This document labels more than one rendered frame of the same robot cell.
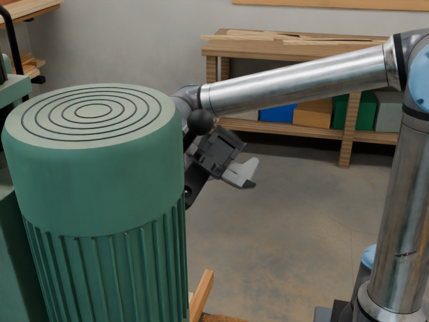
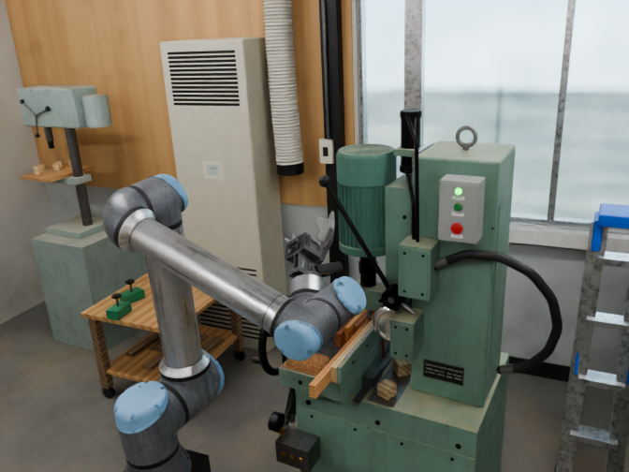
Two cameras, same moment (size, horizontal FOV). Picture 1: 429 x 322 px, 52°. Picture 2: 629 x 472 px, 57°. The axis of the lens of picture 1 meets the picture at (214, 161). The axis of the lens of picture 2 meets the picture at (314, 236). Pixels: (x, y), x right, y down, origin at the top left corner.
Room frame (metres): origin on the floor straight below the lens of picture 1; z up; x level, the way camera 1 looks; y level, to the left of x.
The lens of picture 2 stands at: (2.07, 0.33, 1.86)
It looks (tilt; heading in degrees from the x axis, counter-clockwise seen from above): 20 degrees down; 193
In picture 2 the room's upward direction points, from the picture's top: 3 degrees counter-clockwise
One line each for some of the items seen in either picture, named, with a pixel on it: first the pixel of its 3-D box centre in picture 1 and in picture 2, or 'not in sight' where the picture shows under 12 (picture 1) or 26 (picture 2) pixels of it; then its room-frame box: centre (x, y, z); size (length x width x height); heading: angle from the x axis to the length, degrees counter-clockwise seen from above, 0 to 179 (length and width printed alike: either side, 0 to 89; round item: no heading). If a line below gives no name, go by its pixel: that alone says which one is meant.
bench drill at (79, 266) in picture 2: not in sight; (87, 217); (-0.97, -1.79, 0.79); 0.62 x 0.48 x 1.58; 75
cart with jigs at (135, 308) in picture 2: not in sight; (169, 328); (-0.51, -1.09, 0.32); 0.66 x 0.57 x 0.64; 168
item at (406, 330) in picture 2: not in sight; (406, 333); (0.61, 0.25, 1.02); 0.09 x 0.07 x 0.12; 164
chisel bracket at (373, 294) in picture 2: not in sight; (373, 298); (0.41, 0.14, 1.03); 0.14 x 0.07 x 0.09; 74
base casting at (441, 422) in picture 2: not in sight; (404, 378); (0.44, 0.24, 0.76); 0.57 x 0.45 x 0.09; 74
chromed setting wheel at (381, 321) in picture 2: not in sight; (392, 324); (0.56, 0.21, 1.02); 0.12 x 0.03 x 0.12; 74
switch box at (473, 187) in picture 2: not in sight; (460, 209); (0.63, 0.39, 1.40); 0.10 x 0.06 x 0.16; 74
